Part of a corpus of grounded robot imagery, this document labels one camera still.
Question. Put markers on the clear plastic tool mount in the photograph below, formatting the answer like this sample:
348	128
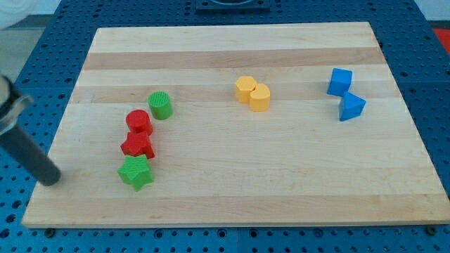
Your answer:
13	103

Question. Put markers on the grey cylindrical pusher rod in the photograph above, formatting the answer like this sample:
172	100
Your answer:
20	146

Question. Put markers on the green star block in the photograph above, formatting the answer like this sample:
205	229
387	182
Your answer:
136	171

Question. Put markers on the red star block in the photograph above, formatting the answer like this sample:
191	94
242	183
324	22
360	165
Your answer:
138	144

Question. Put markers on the wooden board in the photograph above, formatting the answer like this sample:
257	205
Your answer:
218	163

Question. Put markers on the red cylinder block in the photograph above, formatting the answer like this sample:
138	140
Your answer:
139	121

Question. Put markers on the green cylinder block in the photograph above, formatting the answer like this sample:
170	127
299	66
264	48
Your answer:
160	105

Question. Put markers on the yellow hexagon block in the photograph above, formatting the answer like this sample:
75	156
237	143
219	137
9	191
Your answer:
243	87

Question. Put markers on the yellow heart block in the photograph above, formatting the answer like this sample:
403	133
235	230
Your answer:
260	98

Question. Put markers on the blue cube block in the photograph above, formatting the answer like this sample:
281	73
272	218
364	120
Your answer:
340	82

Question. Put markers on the blue triangle block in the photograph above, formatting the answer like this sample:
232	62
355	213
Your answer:
350	106

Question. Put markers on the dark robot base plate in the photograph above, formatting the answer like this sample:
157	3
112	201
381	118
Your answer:
231	5

